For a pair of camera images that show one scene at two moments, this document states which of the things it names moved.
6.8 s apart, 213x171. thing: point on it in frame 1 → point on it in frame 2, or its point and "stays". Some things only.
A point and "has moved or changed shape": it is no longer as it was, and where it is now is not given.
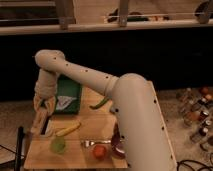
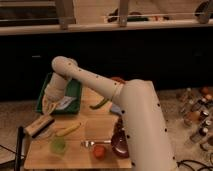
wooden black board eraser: (47, 126) has moved or changed shape
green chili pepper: (101, 103) stays
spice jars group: (196, 108) stays
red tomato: (99, 152) stays
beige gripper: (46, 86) → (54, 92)
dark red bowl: (118, 148) stays
